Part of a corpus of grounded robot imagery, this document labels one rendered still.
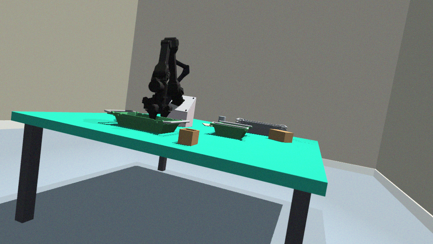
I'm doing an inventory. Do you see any brown open-top box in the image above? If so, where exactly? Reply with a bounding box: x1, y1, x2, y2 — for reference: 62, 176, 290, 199
178, 128, 199, 146

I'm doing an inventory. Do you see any tan rectangular block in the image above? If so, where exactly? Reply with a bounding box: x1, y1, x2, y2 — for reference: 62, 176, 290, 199
268, 129, 294, 143

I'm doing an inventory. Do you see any green plastic tray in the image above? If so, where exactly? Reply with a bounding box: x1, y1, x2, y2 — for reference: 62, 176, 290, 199
209, 123, 252, 139

